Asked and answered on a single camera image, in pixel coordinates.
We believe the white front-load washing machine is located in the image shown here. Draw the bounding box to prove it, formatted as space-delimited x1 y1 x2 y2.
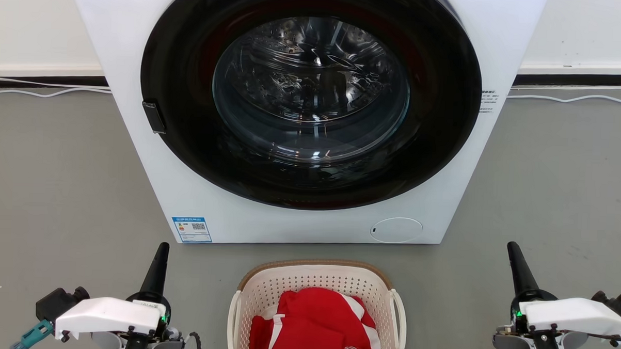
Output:
58 0 548 257

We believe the black round washer door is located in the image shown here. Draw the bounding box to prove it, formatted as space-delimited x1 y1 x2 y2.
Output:
136 0 485 216

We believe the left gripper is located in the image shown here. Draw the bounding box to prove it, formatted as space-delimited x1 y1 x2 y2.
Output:
90 240 191 349

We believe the stainless steel washer drum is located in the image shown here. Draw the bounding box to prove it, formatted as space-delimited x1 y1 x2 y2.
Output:
212 14 412 165

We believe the red and white garment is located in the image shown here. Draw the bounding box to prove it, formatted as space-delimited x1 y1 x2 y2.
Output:
249 284 385 349

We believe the round white filter cover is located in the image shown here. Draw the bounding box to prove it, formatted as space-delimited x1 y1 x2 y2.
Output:
369 216 424 245

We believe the black baseboard strip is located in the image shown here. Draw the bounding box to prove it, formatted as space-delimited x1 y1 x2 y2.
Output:
512 71 621 91
0 73 109 92

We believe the white floor cable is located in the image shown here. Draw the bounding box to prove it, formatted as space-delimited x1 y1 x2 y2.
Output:
0 84 113 100
506 91 621 106

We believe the cream plastic laundry basket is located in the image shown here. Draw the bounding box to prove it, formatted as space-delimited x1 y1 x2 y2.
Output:
226 256 409 349

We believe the small printed text sticker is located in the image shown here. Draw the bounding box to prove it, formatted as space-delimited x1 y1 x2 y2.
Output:
479 89 499 115

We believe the blue energy label sticker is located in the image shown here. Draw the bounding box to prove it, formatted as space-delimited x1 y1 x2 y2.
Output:
171 216 213 244

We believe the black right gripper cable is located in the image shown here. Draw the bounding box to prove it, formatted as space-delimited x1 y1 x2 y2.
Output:
586 332 621 348

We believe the black door latch handle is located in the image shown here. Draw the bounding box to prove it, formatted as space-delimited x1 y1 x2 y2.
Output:
140 101 167 135

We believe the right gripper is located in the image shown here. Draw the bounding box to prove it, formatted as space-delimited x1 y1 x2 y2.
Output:
493 241 606 349

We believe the teal left camera cable plug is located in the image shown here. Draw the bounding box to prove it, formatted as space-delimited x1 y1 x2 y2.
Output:
10 318 54 349

